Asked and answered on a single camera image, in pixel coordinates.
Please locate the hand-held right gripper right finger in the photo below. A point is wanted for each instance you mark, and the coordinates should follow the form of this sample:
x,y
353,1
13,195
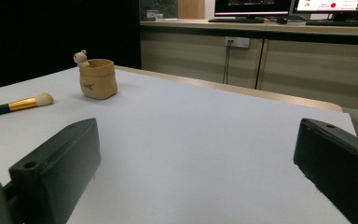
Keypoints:
x,y
338,161

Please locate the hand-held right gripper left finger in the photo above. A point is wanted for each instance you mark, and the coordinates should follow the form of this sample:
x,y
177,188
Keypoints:
x,y
59,161

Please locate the makeup brush with gold ferrule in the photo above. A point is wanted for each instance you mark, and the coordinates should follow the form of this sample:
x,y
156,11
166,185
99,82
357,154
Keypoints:
x,y
21,104

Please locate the tan ceramic cup with bear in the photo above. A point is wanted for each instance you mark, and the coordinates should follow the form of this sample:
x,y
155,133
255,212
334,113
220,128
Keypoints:
x,y
99,81

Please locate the beige counter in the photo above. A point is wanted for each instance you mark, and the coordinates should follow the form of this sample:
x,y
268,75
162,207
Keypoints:
x,y
307,65

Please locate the white table cover sheet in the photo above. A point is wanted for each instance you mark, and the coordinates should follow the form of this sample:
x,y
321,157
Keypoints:
x,y
183,130

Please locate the black curtain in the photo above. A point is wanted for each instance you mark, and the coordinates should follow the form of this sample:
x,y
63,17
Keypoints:
x,y
43,34

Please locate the wooden table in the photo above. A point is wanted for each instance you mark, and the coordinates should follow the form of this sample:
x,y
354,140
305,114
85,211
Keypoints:
x,y
230,87

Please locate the black keyboard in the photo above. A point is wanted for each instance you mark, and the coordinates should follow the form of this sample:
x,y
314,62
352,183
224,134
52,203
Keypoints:
x,y
341,23
236,20

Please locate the black computer mouse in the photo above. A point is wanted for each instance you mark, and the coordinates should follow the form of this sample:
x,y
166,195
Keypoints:
x,y
282,20

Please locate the computer monitor with white screen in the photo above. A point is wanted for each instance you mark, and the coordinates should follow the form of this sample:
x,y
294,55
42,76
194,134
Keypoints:
x,y
335,4

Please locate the small white box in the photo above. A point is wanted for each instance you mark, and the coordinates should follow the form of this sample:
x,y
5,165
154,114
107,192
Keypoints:
x,y
153,14

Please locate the computer monitor with dark screen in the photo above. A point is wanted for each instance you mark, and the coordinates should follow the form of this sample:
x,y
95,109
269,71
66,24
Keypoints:
x,y
251,6

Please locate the wooden door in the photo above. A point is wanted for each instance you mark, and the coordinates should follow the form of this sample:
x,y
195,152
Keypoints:
x,y
191,8

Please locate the white wall socket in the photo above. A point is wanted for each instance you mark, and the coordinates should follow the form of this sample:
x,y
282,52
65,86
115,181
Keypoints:
x,y
238,42

